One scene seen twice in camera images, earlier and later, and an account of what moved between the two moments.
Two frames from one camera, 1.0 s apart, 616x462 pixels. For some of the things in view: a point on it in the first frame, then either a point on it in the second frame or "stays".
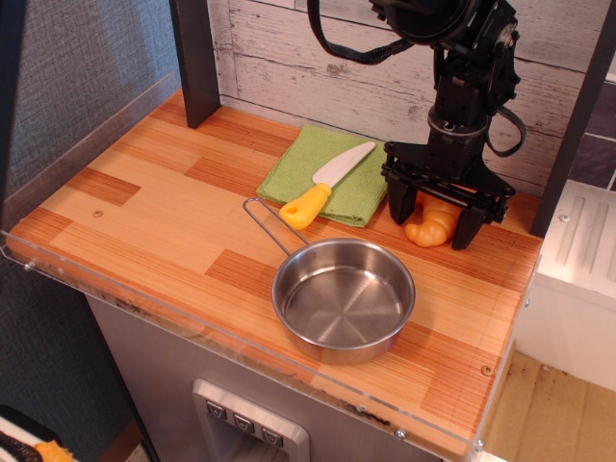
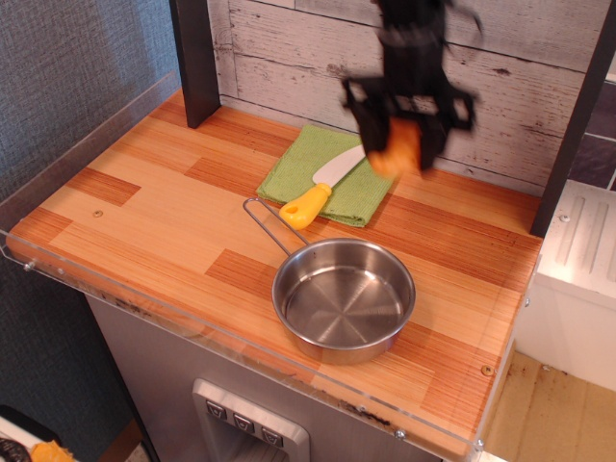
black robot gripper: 453,164 -> 412,81
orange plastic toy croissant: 438,223 -> 403,151
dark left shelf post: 193,37 stays
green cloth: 356,198 stays
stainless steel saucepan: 340,300 stays
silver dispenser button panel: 236,428 stays
